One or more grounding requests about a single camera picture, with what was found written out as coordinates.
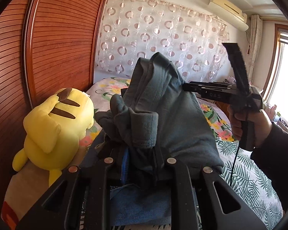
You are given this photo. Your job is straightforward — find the person's right hand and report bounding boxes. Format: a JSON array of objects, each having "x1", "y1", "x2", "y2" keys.
[{"x1": 227, "y1": 105, "x2": 274, "y2": 148}]

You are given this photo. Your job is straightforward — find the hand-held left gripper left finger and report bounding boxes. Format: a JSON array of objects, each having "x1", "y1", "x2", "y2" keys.
[{"x1": 16, "y1": 147, "x2": 130, "y2": 230}]

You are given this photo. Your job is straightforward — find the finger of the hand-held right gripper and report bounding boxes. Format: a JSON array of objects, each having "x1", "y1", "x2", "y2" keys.
[{"x1": 182, "y1": 81, "x2": 234, "y2": 92}]

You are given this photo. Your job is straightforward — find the black cable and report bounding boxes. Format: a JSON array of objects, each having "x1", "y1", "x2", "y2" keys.
[{"x1": 229, "y1": 115, "x2": 249, "y2": 188}]

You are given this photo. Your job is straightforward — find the group of small bottles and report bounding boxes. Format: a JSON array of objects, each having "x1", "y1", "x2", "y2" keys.
[{"x1": 264, "y1": 104, "x2": 288, "y2": 138}]

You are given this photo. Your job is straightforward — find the wall air conditioner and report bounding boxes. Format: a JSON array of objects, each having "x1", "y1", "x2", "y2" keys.
[{"x1": 208, "y1": 0, "x2": 248, "y2": 31}]

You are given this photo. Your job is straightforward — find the wooden headboard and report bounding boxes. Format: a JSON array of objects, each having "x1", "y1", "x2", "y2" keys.
[{"x1": 0, "y1": 0, "x2": 111, "y2": 197}]

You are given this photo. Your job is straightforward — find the floral blanket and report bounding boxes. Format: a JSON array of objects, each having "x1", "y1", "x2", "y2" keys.
[{"x1": 79, "y1": 77, "x2": 234, "y2": 154}]

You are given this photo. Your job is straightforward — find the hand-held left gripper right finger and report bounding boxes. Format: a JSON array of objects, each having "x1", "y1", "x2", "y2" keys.
[{"x1": 155, "y1": 148, "x2": 267, "y2": 230}]

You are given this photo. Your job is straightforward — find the beige window curtain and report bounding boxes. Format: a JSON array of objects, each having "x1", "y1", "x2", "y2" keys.
[{"x1": 248, "y1": 14, "x2": 264, "y2": 88}]

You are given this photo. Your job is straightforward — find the grey sweatshirt garment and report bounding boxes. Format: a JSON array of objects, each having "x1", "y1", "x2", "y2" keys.
[{"x1": 94, "y1": 52, "x2": 225, "y2": 190}]

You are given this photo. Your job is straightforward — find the sheer circle-patterned curtain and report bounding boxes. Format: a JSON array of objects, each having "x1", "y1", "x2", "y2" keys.
[{"x1": 94, "y1": 0, "x2": 231, "y2": 87}]

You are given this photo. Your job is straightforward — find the person's right forearm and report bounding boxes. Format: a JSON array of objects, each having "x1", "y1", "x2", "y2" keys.
[{"x1": 250, "y1": 122, "x2": 288, "y2": 221}]

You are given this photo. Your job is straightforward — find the blue denim jeans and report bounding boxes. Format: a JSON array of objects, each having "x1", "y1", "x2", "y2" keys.
[{"x1": 80, "y1": 132, "x2": 174, "y2": 226}]

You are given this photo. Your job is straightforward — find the window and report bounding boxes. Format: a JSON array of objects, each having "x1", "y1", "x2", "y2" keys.
[{"x1": 261, "y1": 22, "x2": 288, "y2": 126}]

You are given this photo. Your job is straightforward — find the palm leaf print bed sheet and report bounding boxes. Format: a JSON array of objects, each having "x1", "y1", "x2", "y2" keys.
[{"x1": 202, "y1": 134, "x2": 285, "y2": 230}]

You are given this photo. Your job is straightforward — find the yellow plush toy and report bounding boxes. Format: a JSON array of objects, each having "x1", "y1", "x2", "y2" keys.
[{"x1": 12, "y1": 87, "x2": 95, "y2": 188}]

